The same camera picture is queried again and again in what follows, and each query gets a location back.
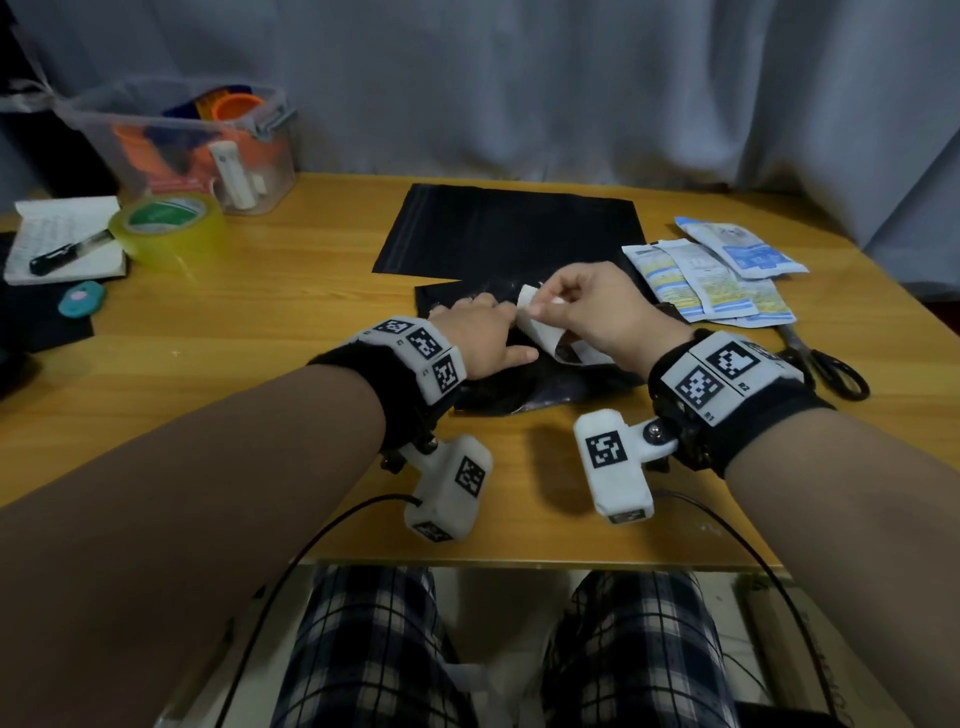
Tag person's right hand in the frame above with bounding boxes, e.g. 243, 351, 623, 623
525, 261, 681, 378

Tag person's left hand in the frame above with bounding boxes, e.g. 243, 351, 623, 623
427, 292, 540, 381

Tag white adhesive strip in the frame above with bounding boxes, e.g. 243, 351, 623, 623
516, 283, 618, 369

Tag black plastic bag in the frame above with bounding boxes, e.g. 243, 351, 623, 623
414, 276, 663, 418
372, 183, 648, 283

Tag person's left forearm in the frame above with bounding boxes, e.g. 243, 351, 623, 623
0, 363, 388, 728

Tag person's right forearm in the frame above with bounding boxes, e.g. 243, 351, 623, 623
722, 408, 960, 728

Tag flat black plastic bag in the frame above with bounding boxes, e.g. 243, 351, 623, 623
372, 183, 648, 283

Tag white blue sachet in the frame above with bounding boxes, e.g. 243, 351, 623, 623
716, 276, 798, 330
658, 238, 759, 321
673, 216, 810, 281
621, 241, 708, 324

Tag grey curtain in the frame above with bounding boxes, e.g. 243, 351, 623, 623
0, 0, 960, 303

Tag person's right plaid trouser leg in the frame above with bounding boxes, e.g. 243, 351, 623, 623
538, 568, 742, 728

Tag person's plaid trouser leg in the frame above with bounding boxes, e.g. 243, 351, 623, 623
538, 568, 742, 728
268, 564, 481, 728

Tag person's left plaid trouser leg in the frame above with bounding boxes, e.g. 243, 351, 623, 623
268, 564, 481, 728

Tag white tube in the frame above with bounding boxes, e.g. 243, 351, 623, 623
207, 139, 261, 212

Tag orange cup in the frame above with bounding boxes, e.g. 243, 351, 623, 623
210, 93, 268, 126

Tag yellow-green tape roll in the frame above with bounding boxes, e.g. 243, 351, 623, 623
108, 192, 227, 273

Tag cardboard box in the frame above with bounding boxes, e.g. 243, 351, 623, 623
738, 573, 918, 728

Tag clear plastic storage box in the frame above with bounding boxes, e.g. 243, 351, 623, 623
54, 78, 298, 218

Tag small teal oval object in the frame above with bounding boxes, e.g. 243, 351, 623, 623
57, 279, 108, 320

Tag black marker pen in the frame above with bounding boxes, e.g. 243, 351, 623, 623
28, 228, 116, 277

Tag white notebook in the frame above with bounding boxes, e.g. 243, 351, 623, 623
3, 195, 129, 287

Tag black cloth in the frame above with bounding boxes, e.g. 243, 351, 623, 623
0, 231, 96, 355

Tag left wrist camera with markers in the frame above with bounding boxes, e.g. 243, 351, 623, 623
307, 315, 496, 545

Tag wrist camera with markers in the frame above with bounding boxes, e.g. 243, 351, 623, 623
573, 330, 837, 526
307, 315, 496, 545

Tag right wrist camera with markers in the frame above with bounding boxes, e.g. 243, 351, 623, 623
573, 330, 837, 526

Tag black handled scissors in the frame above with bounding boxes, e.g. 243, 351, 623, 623
775, 322, 872, 402

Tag black cable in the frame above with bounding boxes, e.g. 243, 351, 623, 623
213, 492, 423, 728
651, 487, 843, 723

